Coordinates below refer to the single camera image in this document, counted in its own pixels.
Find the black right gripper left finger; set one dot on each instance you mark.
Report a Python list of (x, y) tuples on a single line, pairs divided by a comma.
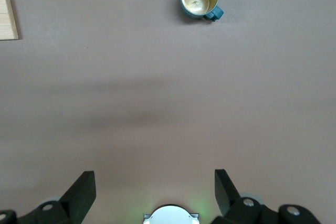
[(76, 200)]

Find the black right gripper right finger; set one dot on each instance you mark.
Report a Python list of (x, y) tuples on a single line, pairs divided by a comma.
[(228, 197)]

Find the bamboo cutting board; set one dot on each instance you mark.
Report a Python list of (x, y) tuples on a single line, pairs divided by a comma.
[(6, 11)]

